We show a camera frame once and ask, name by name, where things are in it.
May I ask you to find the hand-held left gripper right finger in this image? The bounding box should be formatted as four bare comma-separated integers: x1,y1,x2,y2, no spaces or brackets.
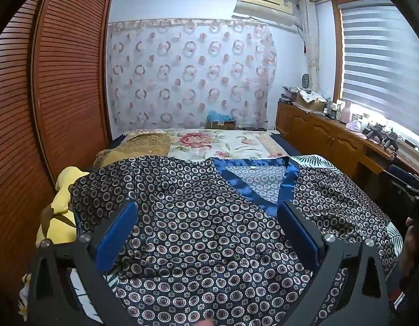
277,200,390,326

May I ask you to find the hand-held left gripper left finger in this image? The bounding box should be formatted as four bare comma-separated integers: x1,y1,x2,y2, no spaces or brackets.
28,200,139,326

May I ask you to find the navy patterned satin top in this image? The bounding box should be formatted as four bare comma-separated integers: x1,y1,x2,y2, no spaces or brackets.
70,154,398,326

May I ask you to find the person's right hand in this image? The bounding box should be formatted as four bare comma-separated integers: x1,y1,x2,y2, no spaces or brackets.
399,217,419,276

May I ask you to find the black hand-held device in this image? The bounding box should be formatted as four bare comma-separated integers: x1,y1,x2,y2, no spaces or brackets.
365,124,399,151

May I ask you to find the yellow plush toy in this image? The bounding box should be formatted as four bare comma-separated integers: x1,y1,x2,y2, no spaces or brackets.
36,166,92,246

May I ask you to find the mustard patterned cloth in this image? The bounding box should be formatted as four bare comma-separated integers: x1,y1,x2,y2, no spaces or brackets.
94,132,171,171

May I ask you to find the pink jug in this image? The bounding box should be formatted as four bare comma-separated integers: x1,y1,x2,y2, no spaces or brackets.
338,101,353,124

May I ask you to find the wooden side cabinet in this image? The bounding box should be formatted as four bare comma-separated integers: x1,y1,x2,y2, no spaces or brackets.
275,100,419,192

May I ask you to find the cream floral bedsheet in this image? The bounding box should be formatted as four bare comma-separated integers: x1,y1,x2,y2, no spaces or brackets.
123,128,292,162

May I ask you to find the white zebra window blind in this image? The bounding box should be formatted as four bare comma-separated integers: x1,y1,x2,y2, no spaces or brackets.
340,0,419,138

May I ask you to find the open cardboard box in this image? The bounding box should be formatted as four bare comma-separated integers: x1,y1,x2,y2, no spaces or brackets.
295,89,327,112

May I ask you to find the small box with blue contents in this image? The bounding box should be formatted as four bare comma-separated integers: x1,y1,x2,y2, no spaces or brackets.
208,110,237,130

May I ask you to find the brown louvred wardrobe door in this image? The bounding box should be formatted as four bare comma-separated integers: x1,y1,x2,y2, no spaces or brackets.
31,0,115,186
0,0,59,313

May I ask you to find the circle-patterned sheer curtain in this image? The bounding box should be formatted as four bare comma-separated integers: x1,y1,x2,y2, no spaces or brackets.
106,18,278,131

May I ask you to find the cream window curtain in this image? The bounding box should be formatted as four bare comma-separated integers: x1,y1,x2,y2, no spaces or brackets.
299,0,321,76

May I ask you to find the cream wall air conditioner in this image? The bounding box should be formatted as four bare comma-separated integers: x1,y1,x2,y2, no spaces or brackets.
233,0,299,28

